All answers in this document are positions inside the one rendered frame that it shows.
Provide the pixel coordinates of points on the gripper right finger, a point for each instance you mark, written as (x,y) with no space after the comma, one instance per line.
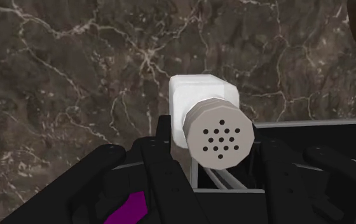
(289,198)

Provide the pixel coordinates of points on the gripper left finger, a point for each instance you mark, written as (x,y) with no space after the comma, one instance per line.
(82,183)

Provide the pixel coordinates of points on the white shaker with grey cap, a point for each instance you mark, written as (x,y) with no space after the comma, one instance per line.
(218,139)

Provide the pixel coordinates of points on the purple flat object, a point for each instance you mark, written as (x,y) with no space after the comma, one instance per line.
(131,209)

